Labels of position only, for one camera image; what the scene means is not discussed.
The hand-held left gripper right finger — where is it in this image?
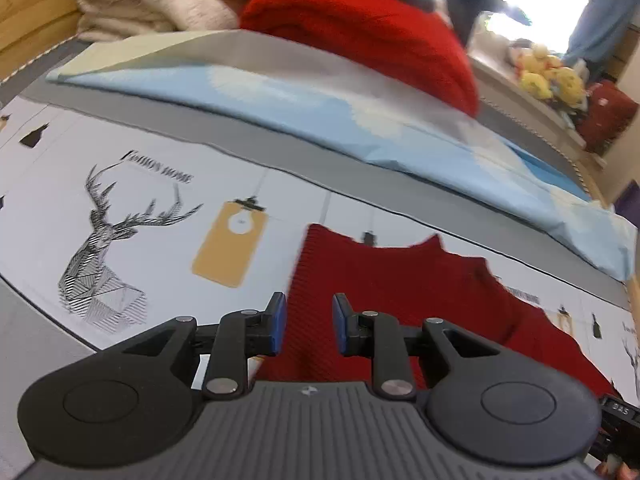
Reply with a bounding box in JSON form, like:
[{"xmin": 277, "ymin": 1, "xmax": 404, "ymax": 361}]
[{"xmin": 332, "ymin": 292, "xmax": 501, "ymax": 402}]

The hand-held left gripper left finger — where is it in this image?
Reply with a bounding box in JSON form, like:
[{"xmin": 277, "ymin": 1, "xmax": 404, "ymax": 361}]
[{"xmin": 120, "ymin": 291, "xmax": 288, "ymax": 402}]

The dark red knitted sweater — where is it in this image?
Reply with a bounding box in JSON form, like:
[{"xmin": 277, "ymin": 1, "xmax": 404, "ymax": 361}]
[{"xmin": 257, "ymin": 223, "xmax": 621, "ymax": 401}]

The deer printed bed sheet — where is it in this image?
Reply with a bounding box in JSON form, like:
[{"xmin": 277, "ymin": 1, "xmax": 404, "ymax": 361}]
[{"xmin": 0, "ymin": 35, "xmax": 640, "ymax": 480}]

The light blue folded sheet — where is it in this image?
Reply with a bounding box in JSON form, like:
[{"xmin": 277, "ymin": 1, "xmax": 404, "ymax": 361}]
[{"xmin": 45, "ymin": 29, "xmax": 638, "ymax": 283}]

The bright red knitted sweater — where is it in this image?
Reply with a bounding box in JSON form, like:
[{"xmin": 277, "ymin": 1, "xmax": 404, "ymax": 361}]
[{"xmin": 239, "ymin": 0, "xmax": 482, "ymax": 116}]

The dark red bag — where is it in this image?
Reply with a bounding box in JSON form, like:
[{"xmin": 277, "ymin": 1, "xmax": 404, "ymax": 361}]
[{"xmin": 575, "ymin": 80, "xmax": 640, "ymax": 155}]

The yellow plush toy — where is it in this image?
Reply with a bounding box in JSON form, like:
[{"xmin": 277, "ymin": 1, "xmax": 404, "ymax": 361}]
[{"xmin": 515, "ymin": 44, "xmax": 587, "ymax": 105}]

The cream knitted blanket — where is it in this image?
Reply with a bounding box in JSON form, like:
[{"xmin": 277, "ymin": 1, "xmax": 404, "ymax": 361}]
[{"xmin": 75, "ymin": 0, "xmax": 271, "ymax": 43}]

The dark teal garment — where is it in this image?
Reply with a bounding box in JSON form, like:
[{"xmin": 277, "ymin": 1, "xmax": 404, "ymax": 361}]
[{"xmin": 415, "ymin": 0, "xmax": 531, "ymax": 47}]

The wooden headboard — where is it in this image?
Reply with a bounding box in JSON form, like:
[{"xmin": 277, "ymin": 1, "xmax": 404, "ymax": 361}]
[{"xmin": 0, "ymin": 0, "xmax": 81, "ymax": 82}]

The blue curtain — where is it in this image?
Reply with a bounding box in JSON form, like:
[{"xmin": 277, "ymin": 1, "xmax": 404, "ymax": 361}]
[{"xmin": 565, "ymin": 0, "xmax": 640, "ymax": 68}]

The grey bed rail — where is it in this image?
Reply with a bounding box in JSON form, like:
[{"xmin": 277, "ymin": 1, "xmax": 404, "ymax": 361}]
[{"xmin": 470, "ymin": 57, "xmax": 608, "ymax": 206}]

